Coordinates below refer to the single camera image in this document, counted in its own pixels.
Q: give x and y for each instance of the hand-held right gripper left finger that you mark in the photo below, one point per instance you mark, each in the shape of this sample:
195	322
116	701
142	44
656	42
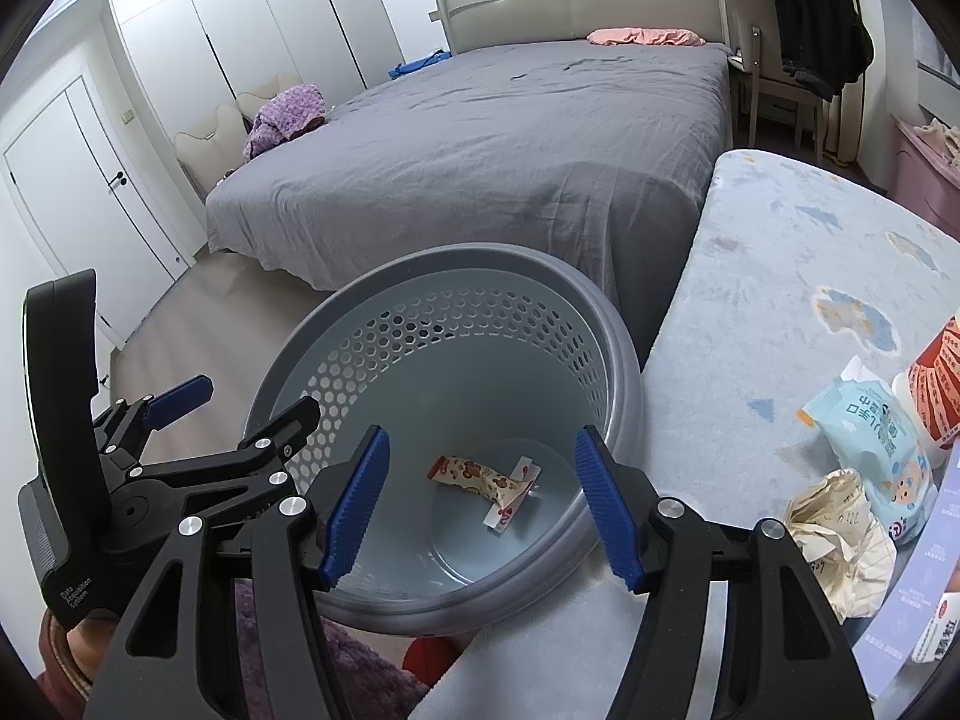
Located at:
352	517

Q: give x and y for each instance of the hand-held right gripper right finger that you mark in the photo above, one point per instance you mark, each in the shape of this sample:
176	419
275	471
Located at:
609	517

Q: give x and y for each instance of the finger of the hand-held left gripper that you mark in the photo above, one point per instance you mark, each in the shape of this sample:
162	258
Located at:
180	397
277	427

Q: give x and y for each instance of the grey-blue perforated plastic basket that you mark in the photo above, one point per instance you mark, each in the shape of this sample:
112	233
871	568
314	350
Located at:
465	360

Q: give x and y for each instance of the blue wet wipes pack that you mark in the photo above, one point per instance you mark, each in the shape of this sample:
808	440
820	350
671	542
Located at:
877	450

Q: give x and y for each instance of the printed snack wrapper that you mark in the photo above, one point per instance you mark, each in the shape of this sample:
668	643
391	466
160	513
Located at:
480	481

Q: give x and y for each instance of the purple fleece clothing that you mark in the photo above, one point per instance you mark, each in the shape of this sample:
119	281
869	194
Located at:
360	667

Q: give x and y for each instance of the red item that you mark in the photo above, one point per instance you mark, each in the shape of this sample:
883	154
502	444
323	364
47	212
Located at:
427	660

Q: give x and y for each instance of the crumpled paper bag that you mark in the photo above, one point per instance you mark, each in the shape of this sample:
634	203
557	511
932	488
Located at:
825	517

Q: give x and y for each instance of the white door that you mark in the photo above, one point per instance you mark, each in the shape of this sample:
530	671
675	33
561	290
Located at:
75	180

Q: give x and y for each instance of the cream upholstered chair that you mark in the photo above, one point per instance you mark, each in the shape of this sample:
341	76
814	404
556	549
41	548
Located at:
259	101
210	142

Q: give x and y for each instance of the pale blue printed mat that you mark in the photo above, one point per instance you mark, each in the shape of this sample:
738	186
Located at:
750	300

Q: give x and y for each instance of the purple knitted blanket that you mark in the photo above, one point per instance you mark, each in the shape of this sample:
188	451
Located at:
289	109

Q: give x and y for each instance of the lavender flat carton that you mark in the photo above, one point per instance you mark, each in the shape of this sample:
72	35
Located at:
922	562

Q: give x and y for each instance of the grey bed sheet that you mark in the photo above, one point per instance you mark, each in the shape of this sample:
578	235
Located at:
487	150

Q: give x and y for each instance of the small white box red label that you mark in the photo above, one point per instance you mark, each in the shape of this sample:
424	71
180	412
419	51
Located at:
941	626

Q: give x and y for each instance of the red paper cup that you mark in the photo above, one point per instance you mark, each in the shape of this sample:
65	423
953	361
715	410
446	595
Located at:
937	382

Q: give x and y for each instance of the white wardrobe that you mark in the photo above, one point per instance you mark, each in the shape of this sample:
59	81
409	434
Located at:
187	30

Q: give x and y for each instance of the blue cloth on bed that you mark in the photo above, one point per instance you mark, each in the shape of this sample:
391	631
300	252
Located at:
416	65

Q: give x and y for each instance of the pink storage box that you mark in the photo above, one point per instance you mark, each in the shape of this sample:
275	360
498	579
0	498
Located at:
926	180

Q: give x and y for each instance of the pink cloth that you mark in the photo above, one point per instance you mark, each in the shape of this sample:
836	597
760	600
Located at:
645	37

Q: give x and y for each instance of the beige upholstered bed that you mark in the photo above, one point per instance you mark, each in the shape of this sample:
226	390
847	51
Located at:
510	0

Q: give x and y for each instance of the beige cloth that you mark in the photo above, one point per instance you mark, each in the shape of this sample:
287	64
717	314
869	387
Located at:
945	139

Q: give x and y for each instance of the beige high-back chair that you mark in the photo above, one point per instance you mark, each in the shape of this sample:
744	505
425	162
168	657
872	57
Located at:
750	7

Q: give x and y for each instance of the black jacket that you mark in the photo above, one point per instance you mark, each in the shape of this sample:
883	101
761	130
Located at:
814	22

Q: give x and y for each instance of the grey window ledge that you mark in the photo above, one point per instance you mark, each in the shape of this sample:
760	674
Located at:
941	64

